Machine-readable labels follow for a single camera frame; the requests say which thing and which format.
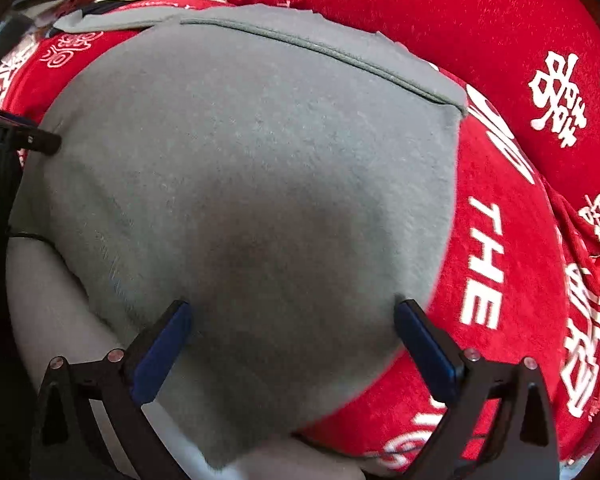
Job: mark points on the grey knit garment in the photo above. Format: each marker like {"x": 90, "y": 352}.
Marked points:
{"x": 260, "y": 160}

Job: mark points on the white bed sheet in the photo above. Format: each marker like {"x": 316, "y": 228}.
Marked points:
{"x": 50, "y": 310}

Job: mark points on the red printed pillow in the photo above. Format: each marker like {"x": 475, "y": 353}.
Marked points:
{"x": 430, "y": 30}

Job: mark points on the red printed blanket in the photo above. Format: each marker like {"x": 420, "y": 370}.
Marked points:
{"x": 505, "y": 260}

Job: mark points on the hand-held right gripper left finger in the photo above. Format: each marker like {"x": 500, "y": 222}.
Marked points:
{"x": 161, "y": 355}

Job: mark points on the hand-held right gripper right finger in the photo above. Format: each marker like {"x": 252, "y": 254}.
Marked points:
{"x": 427, "y": 355}

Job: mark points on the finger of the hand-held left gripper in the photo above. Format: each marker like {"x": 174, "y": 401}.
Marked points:
{"x": 37, "y": 139}

